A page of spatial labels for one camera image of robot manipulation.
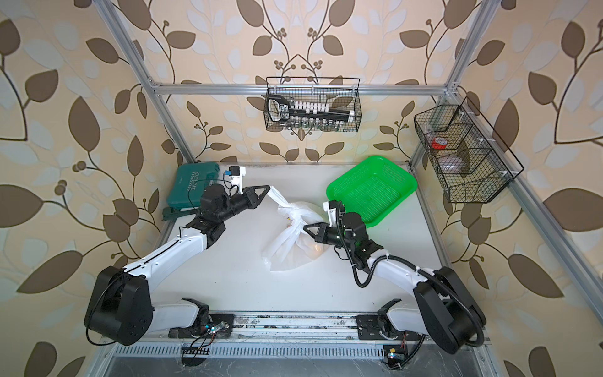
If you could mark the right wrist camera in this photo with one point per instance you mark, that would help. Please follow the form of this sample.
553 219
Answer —
335 211

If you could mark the red tape roll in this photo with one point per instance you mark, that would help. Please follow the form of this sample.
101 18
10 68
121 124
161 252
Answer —
439 143

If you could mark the green plastic basket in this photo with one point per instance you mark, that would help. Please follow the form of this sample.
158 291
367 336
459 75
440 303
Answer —
372 189

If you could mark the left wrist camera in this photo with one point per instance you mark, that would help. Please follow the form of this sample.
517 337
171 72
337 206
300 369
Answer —
233 179

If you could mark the green plastic tool case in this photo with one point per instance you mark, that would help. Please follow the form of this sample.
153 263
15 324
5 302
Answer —
190 183

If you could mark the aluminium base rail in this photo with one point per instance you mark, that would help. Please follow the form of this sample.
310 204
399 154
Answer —
270 335

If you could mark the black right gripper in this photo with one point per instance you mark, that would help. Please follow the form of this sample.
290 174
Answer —
323 232

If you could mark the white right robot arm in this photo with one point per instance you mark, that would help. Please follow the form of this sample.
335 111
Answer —
445 311

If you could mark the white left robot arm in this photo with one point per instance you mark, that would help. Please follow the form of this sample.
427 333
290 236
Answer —
121 306

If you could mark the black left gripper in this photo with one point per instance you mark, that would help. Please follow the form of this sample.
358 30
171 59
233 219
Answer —
248 197

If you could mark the black wire basket right wall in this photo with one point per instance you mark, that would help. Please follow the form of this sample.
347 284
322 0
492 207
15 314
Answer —
491 165

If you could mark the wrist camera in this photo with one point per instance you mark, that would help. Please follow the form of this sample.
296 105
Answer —
233 179
335 211

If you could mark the black wire basket wall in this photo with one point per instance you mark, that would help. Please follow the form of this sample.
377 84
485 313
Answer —
491 165
337 92

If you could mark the clear plastic piece in basket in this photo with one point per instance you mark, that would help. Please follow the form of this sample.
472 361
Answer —
452 165

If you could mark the black wire basket back wall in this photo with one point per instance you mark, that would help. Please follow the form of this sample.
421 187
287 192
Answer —
337 92

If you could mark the white printed plastic bag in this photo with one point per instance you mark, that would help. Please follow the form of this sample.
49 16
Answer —
294 247

